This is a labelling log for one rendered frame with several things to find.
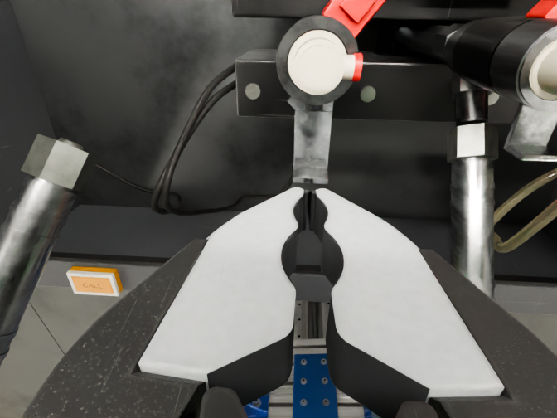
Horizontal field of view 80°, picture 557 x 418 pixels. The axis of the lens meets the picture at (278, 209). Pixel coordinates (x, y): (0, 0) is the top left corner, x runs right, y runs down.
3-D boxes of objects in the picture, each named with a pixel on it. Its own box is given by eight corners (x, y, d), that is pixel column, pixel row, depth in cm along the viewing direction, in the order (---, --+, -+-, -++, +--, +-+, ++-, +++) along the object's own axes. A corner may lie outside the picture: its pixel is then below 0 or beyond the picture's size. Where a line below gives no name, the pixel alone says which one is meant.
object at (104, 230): (99, 214, 52) (26, 286, 39) (92, 189, 50) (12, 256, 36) (510, 233, 49) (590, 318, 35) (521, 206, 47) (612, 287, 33)
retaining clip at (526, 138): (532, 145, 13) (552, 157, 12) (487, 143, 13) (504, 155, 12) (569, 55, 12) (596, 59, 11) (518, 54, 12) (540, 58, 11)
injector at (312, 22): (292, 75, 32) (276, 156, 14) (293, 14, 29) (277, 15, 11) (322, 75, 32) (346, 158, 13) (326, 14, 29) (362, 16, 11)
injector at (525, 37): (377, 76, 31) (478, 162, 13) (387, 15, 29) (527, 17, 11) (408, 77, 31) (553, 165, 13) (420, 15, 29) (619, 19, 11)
